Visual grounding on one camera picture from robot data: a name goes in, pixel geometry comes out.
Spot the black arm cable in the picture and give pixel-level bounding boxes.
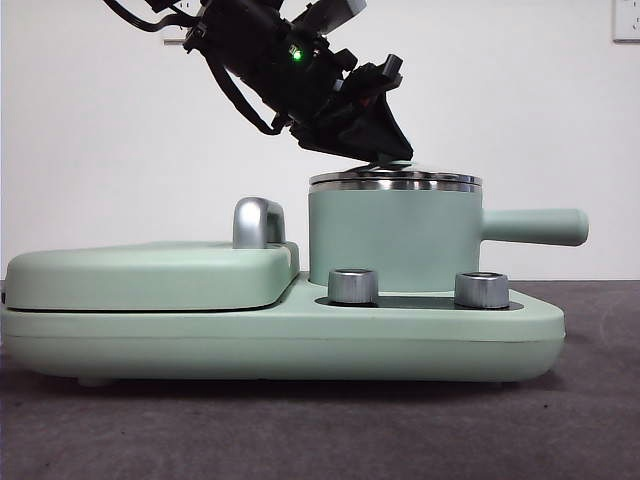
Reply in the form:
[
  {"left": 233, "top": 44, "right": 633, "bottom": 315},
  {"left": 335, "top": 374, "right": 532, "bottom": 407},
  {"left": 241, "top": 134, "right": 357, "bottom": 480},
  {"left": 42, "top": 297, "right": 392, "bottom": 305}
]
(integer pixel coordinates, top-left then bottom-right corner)
[{"left": 102, "top": 0, "right": 289, "bottom": 137}]

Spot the silver griddle cover handle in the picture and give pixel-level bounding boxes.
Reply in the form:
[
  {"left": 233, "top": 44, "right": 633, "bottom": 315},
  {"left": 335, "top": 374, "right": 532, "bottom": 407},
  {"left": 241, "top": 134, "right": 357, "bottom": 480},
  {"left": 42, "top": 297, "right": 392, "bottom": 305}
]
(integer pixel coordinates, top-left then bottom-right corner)
[{"left": 232, "top": 197, "right": 289, "bottom": 250}]

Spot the green breakfast machine base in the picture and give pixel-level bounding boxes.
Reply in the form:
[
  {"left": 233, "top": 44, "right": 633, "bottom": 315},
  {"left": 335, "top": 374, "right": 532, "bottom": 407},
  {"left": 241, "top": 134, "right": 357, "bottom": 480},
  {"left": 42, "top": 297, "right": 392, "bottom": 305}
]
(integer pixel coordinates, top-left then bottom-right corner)
[{"left": 0, "top": 279, "right": 568, "bottom": 389}]

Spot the white wall socket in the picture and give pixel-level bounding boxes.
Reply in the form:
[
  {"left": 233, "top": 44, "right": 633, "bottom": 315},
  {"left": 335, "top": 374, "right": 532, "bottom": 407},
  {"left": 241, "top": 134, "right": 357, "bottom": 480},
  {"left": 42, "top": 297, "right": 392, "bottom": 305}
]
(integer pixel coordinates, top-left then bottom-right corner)
[
  {"left": 613, "top": 0, "right": 640, "bottom": 43},
  {"left": 162, "top": 19, "right": 194, "bottom": 47}
]

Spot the silver control knob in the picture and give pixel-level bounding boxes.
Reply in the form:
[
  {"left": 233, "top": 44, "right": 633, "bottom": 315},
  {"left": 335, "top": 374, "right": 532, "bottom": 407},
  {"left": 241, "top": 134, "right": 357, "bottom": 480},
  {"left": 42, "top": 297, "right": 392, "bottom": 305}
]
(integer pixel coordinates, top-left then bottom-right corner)
[
  {"left": 327, "top": 268, "right": 380, "bottom": 306},
  {"left": 453, "top": 271, "right": 510, "bottom": 309}
]

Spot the green hinged griddle cover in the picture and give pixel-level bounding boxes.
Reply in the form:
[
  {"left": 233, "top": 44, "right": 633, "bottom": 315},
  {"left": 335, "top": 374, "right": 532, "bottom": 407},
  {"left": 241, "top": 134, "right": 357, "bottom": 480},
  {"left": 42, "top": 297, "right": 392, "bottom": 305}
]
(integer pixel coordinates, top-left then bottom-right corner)
[{"left": 4, "top": 240, "right": 301, "bottom": 312}]

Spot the glass lid with green knob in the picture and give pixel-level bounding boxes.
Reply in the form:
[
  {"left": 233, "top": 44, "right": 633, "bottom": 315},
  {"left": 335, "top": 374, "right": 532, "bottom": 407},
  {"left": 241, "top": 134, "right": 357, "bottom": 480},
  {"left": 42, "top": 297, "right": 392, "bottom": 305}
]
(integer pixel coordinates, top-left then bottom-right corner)
[{"left": 308, "top": 158, "right": 484, "bottom": 187}]

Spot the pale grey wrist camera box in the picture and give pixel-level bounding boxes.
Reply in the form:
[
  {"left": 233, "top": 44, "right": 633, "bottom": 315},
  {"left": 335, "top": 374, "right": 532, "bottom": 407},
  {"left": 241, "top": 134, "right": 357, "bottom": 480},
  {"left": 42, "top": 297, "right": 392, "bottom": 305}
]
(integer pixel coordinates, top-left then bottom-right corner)
[{"left": 289, "top": 0, "right": 370, "bottom": 35}]

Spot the green pot with handle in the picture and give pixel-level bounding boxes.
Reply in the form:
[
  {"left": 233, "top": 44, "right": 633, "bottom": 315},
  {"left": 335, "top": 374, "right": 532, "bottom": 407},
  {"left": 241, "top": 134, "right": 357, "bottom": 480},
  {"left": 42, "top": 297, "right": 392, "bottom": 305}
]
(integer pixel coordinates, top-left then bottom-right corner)
[{"left": 305, "top": 182, "right": 590, "bottom": 294}]

